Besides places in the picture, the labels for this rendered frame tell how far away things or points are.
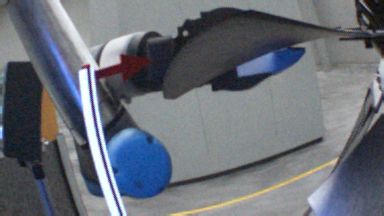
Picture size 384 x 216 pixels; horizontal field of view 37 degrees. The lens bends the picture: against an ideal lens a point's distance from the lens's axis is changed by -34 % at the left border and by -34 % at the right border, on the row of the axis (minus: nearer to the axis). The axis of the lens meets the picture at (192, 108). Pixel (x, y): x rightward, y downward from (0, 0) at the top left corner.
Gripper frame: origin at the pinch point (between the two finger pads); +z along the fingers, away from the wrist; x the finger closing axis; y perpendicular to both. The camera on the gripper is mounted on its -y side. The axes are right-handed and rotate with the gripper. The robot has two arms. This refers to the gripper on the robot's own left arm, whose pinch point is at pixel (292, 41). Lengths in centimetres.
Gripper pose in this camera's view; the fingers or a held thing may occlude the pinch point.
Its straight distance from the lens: 78.9
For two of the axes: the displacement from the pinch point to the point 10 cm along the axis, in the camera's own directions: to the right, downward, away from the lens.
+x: 1.2, 9.9, -0.1
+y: 5.1, -0.5, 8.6
